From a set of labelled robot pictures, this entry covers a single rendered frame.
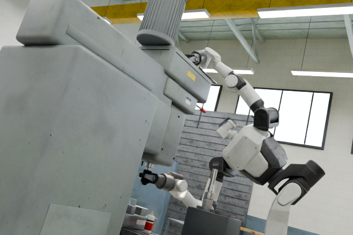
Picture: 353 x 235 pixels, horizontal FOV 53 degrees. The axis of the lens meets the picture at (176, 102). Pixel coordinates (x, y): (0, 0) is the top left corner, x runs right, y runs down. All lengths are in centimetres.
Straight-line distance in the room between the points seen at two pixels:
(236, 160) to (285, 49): 873
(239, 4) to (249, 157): 530
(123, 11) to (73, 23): 743
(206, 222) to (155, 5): 108
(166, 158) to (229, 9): 552
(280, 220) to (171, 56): 105
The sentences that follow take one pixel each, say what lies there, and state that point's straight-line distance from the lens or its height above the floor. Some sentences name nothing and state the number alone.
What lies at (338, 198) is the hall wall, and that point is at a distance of 920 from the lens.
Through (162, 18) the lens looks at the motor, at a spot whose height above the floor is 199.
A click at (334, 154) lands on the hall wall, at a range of 938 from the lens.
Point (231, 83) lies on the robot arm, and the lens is 212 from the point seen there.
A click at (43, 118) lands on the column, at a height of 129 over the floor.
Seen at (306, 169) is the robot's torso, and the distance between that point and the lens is 211.
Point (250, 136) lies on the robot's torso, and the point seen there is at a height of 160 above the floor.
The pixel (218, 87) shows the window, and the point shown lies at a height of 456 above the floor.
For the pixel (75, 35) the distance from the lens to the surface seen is 136.
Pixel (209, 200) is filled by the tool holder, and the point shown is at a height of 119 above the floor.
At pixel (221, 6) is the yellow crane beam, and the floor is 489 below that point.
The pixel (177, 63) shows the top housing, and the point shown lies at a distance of 184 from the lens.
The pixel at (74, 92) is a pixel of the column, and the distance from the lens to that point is 121.
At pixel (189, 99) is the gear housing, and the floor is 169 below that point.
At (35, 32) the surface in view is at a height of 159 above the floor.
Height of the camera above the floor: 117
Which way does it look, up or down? 14 degrees up
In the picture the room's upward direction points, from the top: 15 degrees clockwise
